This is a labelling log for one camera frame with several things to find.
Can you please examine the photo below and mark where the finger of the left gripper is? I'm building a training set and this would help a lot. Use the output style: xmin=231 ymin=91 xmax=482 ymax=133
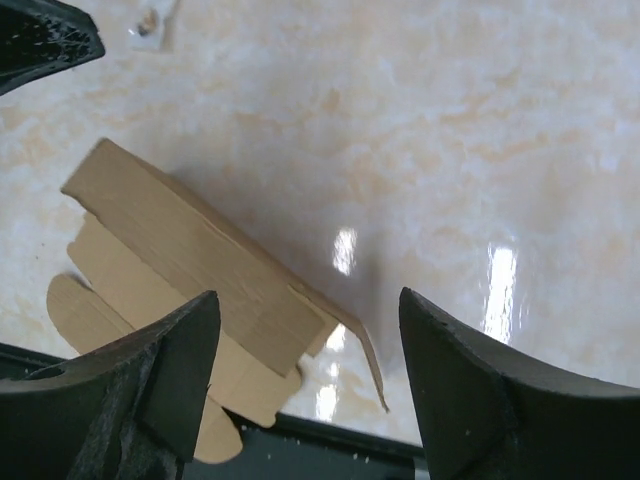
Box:
xmin=0 ymin=0 xmax=105 ymax=95

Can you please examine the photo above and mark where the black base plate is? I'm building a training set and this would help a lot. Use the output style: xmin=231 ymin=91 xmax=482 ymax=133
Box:
xmin=1 ymin=345 xmax=428 ymax=479

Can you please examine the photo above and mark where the brown cardboard box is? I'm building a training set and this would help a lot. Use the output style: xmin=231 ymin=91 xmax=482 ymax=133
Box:
xmin=46 ymin=139 xmax=383 ymax=464

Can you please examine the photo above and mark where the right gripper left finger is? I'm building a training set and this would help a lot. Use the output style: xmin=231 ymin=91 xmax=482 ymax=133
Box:
xmin=1 ymin=291 xmax=221 ymax=479

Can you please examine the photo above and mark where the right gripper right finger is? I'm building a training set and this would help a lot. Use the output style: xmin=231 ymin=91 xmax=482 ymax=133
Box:
xmin=399 ymin=288 xmax=639 ymax=479

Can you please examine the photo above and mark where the small clear plastic bag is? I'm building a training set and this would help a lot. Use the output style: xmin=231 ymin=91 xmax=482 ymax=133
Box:
xmin=128 ymin=0 xmax=179 ymax=53

